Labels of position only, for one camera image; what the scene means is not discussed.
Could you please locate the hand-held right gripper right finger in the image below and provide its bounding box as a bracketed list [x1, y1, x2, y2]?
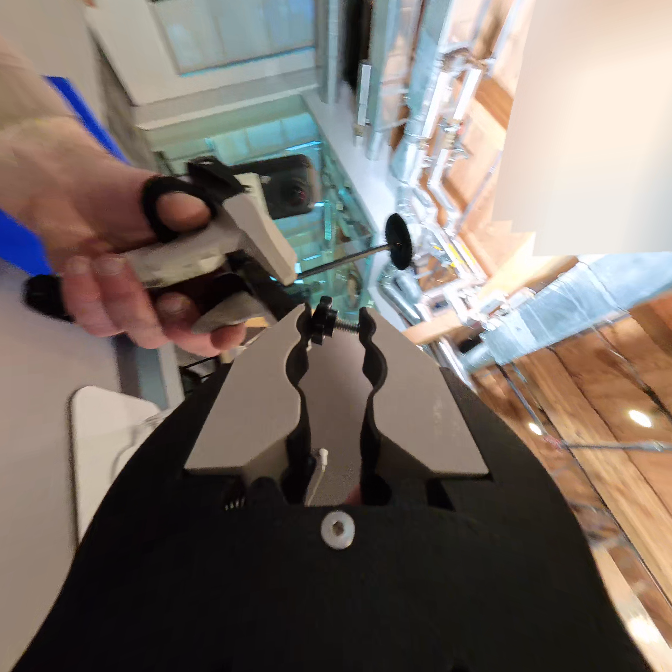
[359, 307, 490, 506]

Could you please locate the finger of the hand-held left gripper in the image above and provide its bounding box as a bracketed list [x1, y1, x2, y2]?
[191, 273, 300, 335]
[222, 190, 299, 288]

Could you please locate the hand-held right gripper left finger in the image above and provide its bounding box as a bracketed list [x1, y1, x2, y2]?
[184, 303, 317, 505]

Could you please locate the small black spring part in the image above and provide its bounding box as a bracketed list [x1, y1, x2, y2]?
[306, 295, 364, 345]

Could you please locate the blue plastic bin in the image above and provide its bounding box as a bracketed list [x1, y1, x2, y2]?
[0, 75, 132, 277]

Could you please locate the person's left forearm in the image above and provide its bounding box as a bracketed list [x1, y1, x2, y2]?
[0, 37, 79, 137]

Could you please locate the person's left hand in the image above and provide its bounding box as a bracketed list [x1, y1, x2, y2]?
[0, 115, 249, 359]

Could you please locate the black pole stand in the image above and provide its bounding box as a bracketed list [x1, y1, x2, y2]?
[295, 212, 414, 281]

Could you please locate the white-tipped thin wire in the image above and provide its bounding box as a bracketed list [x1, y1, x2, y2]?
[306, 447, 330, 506]

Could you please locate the silver ventilation duct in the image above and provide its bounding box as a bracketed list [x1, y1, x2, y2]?
[367, 0, 473, 211]

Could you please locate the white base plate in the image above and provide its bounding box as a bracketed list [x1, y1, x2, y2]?
[68, 386, 165, 547]

